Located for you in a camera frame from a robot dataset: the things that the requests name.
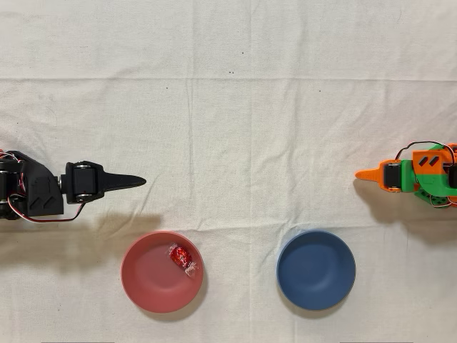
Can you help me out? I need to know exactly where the white tablecloth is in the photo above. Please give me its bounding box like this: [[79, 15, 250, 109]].
[[0, 0, 457, 343]]

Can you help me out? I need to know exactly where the orange arm servo cable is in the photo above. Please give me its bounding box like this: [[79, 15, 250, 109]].
[[394, 141, 457, 209]]

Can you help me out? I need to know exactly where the blue bowl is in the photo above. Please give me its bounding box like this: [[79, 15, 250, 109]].
[[276, 229, 357, 311]]

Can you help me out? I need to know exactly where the black arm servo cable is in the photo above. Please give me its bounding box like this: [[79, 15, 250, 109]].
[[0, 150, 87, 224]]

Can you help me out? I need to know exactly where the red candy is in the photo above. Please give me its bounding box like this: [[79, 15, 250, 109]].
[[166, 242, 199, 278]]

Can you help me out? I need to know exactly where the red bowl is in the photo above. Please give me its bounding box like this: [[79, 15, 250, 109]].
[[121, 230, 205, 314]]

